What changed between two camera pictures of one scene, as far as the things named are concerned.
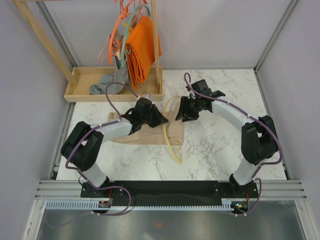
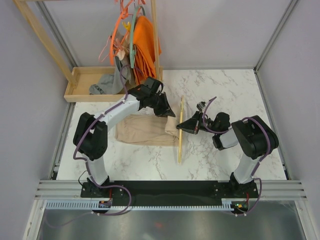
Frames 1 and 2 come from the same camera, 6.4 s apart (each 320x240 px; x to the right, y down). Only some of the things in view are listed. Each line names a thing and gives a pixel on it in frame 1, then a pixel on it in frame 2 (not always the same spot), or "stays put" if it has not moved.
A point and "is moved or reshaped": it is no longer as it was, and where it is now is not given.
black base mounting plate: [168, 191] stays put
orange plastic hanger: [124, 14] stays put
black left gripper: [159, 118] -> [164, 111]
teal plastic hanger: [123, 43] -> [132, 51]
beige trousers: [170, 133] is moved or reshaped
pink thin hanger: [107, 54] stays put
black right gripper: [184, 111] -> [190, 126]
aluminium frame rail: [48, 190] stays put
